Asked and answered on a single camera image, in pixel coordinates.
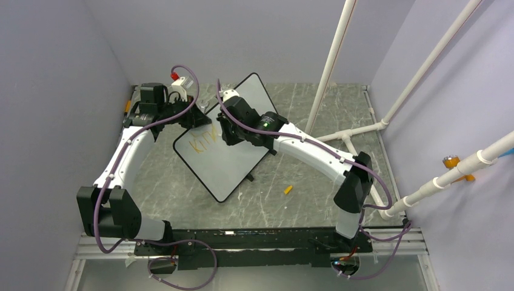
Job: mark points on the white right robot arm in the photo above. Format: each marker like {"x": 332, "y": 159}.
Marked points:
{"x": 351, "y": 173}

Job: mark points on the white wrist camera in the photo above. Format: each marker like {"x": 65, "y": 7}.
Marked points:
{"x": 227, "y": 94}
{"x": 180, "y": 85}

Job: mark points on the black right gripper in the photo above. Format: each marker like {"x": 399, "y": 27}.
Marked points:
{"x": 230, "y": 140}

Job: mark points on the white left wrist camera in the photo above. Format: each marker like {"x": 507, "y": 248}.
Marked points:
{"x": 180, "y": 85}

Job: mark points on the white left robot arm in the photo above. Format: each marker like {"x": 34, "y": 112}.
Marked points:
{"x": 106, "y": 208}

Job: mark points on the white pvc pipe frame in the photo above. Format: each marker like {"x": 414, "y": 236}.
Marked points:
{"x": 477, "y": 161}

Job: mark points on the yellow handled tool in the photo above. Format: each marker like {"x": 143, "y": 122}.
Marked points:
{"x": 127, "y": 107}

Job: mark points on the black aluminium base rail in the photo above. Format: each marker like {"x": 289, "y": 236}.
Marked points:
{"x": 314, "y": 246}

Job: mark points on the silver open-end wrench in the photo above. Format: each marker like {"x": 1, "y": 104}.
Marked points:
{"x": 204, "y": 105}

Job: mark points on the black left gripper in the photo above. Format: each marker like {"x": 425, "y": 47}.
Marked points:
{"x": 195, "y": 117}

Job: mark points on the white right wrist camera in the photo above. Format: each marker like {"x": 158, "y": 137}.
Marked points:
{"x": 227, "y": 94}

